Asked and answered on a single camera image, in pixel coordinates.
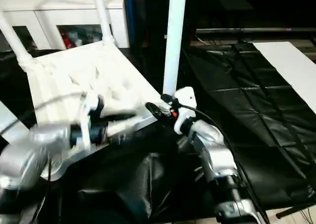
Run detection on white plastic table top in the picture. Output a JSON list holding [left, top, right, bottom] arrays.
[[17, 40, 164, 183]]

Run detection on white plastic table leg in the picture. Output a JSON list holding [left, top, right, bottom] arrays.
[[162, 0, 188, 96], [0, 10, 35, 72], [92, 0, 116, 46], [0, 102, 27, 141]]

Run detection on black mat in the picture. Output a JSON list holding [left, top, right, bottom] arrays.
[[0, 42, 316, 221]]

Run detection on black case with gold label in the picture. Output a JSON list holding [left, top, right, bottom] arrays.
[[124, 0, 198, 59]]

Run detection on red white small bottle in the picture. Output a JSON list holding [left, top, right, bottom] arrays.
[[61, 30, 74, 48]]

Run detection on black long bar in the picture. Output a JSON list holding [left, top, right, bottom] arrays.
[[196, 27, 316, 35]]

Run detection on white cabinet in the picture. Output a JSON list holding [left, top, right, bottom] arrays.
[[0, 0, 131, 51]]

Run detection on white flat sheet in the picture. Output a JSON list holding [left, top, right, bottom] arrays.
[[252, 42, 316, 109]]

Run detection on black stand leg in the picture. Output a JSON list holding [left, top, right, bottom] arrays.
[[275, 203, 316, 219]]

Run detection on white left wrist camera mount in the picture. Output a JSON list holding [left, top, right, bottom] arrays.
[[78, 92, 106, 151]]

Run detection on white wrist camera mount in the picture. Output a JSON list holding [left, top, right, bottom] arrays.
[[78, 92, 106, 151], [172, 86, 198, 135]]

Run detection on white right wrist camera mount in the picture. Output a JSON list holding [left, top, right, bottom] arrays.
[[172, 86, 198, 135]]

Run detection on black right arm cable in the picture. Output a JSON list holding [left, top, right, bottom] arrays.
[[179, 104, 269, 221]]

